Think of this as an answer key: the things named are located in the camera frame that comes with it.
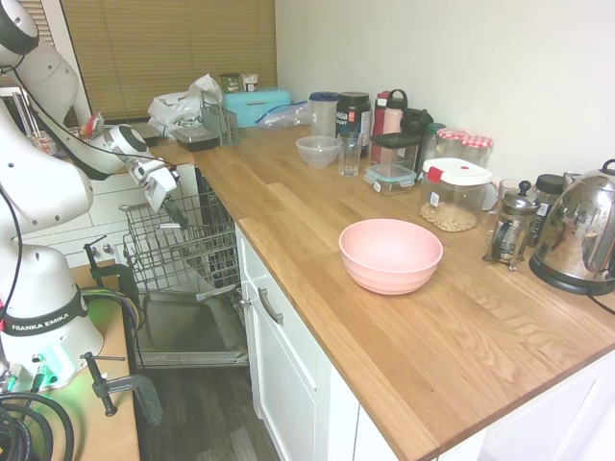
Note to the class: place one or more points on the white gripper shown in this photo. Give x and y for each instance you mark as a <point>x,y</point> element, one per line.
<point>158,185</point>

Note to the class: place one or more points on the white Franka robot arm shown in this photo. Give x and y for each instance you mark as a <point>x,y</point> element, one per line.
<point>48,77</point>

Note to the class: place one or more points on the built-in dishwasher body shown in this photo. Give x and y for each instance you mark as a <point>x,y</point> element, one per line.
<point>216,206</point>

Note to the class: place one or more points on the grey dishwasher cutlery basket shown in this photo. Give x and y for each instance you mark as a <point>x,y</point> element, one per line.
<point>223,125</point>

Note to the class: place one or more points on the stainless dishwasher door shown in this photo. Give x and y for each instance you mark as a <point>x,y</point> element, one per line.
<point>187,326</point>

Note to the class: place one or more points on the white base cabinet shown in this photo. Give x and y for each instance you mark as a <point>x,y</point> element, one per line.
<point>288,374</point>
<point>110,206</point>

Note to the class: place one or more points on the meal container clear lid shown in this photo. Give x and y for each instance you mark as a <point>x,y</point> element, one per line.
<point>154,139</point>
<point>194,139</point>

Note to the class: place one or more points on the black metal table clamp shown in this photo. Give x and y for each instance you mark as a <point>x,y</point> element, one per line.
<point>122,276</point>
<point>144,394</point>

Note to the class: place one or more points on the white plastic shopping bag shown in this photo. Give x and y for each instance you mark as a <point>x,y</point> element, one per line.
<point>178,110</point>

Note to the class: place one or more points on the silver cabinet knob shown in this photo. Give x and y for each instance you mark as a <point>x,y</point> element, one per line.
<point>245,302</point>

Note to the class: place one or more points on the red yellow snack bag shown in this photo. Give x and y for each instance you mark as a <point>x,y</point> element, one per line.
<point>92,126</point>

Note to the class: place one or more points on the teal bread box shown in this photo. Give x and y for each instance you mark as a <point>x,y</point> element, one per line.
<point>259,108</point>

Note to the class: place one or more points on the dark green paper cup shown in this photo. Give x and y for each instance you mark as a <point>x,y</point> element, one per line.
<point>230,84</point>

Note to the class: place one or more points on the wooden robot mounting table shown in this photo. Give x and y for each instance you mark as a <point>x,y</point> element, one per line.
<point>113,346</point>

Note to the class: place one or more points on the red white oatmeal cup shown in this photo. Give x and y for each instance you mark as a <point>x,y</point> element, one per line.
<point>41,144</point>

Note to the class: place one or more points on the clear zip bag blue edge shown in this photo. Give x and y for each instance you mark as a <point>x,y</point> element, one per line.
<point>286,115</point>

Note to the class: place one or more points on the clear plastic bowl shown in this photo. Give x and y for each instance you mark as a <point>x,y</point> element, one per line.
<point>317,151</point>

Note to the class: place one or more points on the brown slatted window blind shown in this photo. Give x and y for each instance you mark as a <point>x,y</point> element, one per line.
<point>168,48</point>

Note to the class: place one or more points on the clear pitcher blue lid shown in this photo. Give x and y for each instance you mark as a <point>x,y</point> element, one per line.
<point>323,115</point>

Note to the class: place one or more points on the clear drinking glass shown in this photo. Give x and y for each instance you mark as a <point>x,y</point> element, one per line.
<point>350,156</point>

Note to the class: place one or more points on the black Vega protein tub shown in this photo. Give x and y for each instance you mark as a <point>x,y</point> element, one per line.
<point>354,115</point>

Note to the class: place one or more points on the glass container teal lid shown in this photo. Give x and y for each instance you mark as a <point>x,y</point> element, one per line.
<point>389,181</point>

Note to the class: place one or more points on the pink plastic bowl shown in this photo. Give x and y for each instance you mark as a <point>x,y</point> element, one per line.
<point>391,269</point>

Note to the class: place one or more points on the red water bottle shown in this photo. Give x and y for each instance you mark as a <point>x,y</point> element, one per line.
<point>379,115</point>

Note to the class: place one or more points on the clear container black lid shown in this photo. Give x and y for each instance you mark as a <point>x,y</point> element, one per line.
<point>391,144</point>

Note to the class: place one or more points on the pink bottle black cap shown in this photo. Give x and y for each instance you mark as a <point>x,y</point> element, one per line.
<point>395,115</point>

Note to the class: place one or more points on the black water bottle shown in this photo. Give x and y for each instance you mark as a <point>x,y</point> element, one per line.
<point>415,121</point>

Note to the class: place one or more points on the jar with green lid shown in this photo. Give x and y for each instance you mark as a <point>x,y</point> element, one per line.
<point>432,141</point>

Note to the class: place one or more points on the clear nut jar white lid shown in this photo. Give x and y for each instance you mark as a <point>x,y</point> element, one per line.
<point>451,201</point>

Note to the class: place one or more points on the jar with red gingham lid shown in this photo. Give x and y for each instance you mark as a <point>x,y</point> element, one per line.
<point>450,140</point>
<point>476,150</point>

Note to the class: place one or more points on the clear glass mug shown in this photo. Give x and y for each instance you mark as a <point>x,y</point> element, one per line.
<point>497,201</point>

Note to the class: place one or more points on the glass french press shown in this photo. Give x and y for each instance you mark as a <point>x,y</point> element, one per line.
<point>514,225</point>

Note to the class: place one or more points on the glass jar black lid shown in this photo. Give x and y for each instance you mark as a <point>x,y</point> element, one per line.
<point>548,189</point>

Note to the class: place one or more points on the stainless steel electric kettle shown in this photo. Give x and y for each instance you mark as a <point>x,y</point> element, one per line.
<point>576,230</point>

